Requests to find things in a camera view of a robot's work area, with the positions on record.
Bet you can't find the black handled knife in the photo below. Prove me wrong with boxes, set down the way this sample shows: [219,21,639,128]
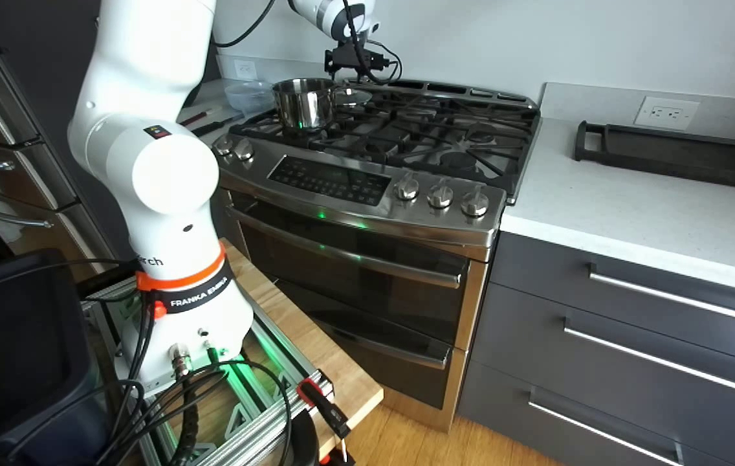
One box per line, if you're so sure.
[178,106,218,128]

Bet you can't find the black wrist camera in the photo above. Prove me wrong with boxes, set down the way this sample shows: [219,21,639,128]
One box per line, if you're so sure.
[355,45,388,75]

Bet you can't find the black flat tray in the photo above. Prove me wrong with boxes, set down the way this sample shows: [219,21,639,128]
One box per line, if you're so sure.
[573,118,735,196]

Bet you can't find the dark gray drawer cabinet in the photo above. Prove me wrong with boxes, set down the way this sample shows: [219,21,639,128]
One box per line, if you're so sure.
[0,22,118,262]
[455,229,735,466]

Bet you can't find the dark plastic bin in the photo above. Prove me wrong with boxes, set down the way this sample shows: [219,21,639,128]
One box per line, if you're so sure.
[0,249,118,466]

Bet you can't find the black oven control panel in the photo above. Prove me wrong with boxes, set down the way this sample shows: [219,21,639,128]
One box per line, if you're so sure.
[267,152,393,207]

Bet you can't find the aluminium extrusion frame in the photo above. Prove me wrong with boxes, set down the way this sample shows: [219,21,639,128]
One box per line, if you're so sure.
[80,273,327,466]

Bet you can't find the black base cable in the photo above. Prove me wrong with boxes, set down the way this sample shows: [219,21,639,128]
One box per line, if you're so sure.
[166,343,208,466]
[197,355,298,466]

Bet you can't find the clear plastic container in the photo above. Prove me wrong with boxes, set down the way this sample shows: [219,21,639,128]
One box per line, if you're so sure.
[240,78,281,115]

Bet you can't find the stainless steel pot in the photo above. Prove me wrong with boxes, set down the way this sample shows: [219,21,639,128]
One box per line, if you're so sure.
[272,75,363,136]

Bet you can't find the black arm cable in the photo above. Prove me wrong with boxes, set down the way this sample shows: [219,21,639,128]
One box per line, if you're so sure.
[210,0,403,84]

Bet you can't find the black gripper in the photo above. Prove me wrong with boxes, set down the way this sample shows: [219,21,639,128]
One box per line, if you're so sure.
[323,39,369,78]

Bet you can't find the red and black clamp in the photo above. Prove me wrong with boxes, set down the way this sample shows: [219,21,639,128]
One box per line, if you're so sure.
[294,372,357,466]

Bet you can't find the wooden board platform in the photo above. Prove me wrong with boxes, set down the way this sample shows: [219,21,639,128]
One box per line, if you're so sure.
[219,241,388,460]

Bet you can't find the black cast iron stove grates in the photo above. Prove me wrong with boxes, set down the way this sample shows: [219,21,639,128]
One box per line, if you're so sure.
[232,78,542,196]

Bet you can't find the stainless steel gas range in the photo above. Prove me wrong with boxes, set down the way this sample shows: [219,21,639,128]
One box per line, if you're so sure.
[210,75,544,435]

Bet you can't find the steel oven drawer handle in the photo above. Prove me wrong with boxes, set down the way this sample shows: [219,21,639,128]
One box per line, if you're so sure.
[323,317,459,372]

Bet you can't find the glass pot lid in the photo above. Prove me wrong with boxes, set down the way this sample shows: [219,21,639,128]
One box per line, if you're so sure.
[329,79,380,110]

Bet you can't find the white wall outlet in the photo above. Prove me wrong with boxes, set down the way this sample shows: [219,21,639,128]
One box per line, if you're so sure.
[633,92,701,131]

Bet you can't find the steel oven door handle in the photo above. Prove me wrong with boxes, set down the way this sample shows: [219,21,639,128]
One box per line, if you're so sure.
[235,210,467,291]

